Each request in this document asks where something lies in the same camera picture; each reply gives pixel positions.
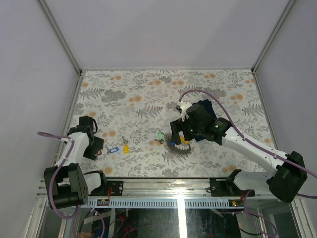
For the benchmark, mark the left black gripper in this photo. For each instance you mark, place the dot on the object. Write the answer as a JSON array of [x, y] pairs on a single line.
[[92, 153]]

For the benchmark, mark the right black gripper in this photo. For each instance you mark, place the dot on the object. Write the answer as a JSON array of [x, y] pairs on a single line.
[[177, 126]]

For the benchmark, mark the metal keyring with yellow handle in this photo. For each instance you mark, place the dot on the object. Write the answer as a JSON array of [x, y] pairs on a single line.
[[182, 149]]

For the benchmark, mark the green key tag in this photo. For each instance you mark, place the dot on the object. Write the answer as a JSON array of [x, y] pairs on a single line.
[[161, 138]]

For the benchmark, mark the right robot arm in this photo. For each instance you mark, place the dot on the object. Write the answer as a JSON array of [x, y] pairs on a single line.
[[283, 174]]

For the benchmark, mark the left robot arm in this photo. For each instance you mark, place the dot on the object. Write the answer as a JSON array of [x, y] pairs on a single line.
[[66, 184]]

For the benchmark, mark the blue key tag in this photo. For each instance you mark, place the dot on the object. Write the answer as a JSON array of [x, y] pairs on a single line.
[[112, 150]]

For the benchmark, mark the yellow key tag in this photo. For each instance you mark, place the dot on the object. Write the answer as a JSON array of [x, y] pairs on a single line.
[[126, 149]]

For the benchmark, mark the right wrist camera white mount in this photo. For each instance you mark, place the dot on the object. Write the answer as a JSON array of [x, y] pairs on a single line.
[[184, 106]]

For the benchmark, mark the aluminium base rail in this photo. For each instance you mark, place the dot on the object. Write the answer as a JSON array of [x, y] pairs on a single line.
[[162, 188]]

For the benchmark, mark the slotted grey cable duct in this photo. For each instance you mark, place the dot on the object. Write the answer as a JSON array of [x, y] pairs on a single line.
[[158, 203]]

